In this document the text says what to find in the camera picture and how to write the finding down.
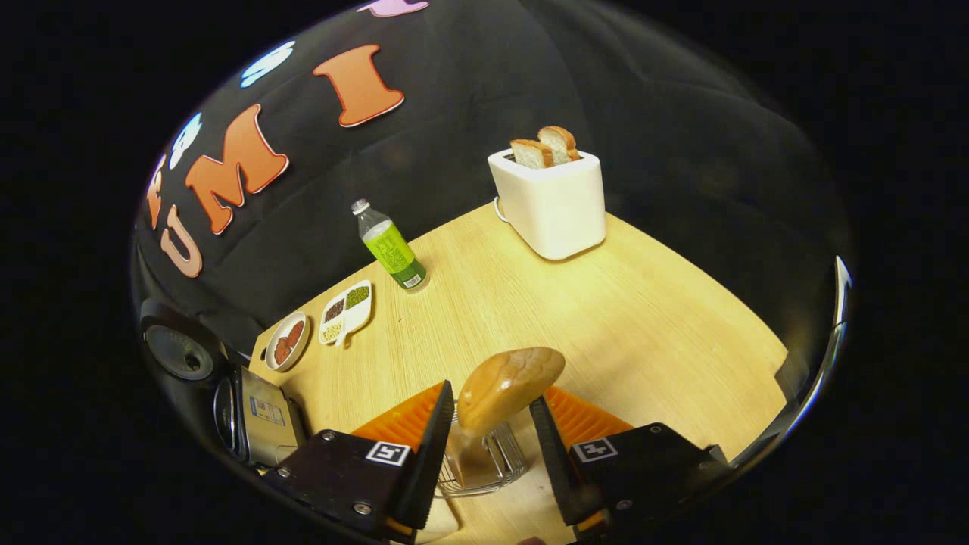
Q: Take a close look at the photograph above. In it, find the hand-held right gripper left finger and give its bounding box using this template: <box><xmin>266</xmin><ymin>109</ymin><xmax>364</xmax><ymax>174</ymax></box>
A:
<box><xmin>261</xmin><ymin>380</ymin><xmax>455</xmax><ymax>544</ymax></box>

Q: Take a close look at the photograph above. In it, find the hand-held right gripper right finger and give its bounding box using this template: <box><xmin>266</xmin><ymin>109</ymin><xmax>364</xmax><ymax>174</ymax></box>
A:
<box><xmin>528</xmin><ymin>385</ymin><xmax>731</xmax><ymax>544</ymax></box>

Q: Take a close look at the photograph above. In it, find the metal wire chopstick holder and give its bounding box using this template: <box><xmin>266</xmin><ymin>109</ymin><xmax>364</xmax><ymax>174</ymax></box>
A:
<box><xmin>435</xmin><ymin>413</ymin><xmax>529</xmax><ymax>498</ymax></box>

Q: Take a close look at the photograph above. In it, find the dark grey rice cooker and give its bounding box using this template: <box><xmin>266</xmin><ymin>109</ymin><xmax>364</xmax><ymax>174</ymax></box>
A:
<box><xmin>139</xmin><ymin>297</ymin><xmax>232</xmax><ymax>447</ymax></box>

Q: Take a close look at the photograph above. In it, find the white round plate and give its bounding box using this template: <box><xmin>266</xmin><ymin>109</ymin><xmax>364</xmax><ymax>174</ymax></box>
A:
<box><xmin>265</xmin><ymin>311</ymin><xmax>311</xmax><ymax>372</ymax></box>

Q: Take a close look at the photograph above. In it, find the white divided bean dish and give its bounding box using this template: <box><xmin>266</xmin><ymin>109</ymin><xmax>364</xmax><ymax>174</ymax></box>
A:
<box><xmin>318</xmin><ymin>280</ymin><xmax>373</xmax><ymax>347</ymax></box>

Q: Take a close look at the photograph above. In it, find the green label water bottle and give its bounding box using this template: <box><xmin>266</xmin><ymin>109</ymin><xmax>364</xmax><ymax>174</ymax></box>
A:
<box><xmin>351</xmin><ymin>198</ymin><xmax>428</xmax><ymax>292</ymax></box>

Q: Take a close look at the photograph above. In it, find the white toaster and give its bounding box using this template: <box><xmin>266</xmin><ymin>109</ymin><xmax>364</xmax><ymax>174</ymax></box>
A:
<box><xmin>488</xmin><ymin>148</ymin><xmax>606</xmax><ymax>261</ymax></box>

